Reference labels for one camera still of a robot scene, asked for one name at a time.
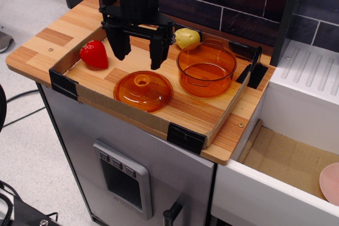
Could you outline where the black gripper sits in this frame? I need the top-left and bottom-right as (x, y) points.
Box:
(100, 0), (175, 70)

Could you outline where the orange transparent pot lid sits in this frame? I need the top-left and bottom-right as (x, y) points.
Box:
(113, 71), (173, 112)

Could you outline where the orange transparent pot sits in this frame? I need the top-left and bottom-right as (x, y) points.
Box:
(176, 40), (237, 98)

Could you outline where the yellow toy potato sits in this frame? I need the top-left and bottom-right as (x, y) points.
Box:
(174, 28), (201, 49)

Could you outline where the red toy strawberry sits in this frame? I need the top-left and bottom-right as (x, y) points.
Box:
(79, 40), (109, 69)

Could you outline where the cardboard fence with black tape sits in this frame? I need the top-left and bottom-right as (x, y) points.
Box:
(50, 28), (274, 164)

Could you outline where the grey toy kitchen cabinet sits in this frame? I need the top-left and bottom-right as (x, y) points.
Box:
(38, 85), (215, 225)

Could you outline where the white toy sink unit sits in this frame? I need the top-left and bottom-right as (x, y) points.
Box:
(211, 41), (338, 225)

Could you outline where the pink plate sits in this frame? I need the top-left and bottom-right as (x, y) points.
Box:
(319, 162), (338, 206)

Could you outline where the black cable on floor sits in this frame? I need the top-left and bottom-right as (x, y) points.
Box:
(2, 89), (46, 128)

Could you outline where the black upright post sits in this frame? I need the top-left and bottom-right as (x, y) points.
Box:
(270, 0), (297, 67)

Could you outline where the black cabinet door handle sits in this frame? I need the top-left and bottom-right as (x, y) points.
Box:
(163, 202), (183, 226)

